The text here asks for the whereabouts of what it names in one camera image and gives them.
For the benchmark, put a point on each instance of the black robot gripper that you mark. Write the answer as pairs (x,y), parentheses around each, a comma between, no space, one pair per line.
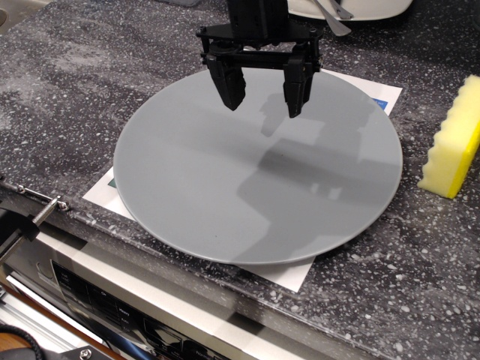
(261,34)

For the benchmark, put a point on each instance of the yellow sponge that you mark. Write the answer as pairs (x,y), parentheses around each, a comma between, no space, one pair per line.
(455,144)

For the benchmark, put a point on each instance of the grey round plate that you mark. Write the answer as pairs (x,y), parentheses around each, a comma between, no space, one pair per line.
(253,186)

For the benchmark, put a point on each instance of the metal spoon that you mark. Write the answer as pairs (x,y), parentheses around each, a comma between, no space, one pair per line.
(336,27)

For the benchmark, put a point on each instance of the metal fork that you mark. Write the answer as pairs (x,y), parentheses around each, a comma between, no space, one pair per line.
(340,11)

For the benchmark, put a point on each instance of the white bowl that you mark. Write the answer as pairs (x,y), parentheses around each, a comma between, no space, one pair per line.
(362,10)

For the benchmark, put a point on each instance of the stainless dishwasher front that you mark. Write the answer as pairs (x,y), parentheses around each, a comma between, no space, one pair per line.
(147,309)

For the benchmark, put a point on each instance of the black metal clamp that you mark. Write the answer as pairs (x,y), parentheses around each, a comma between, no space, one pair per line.
(18,228)

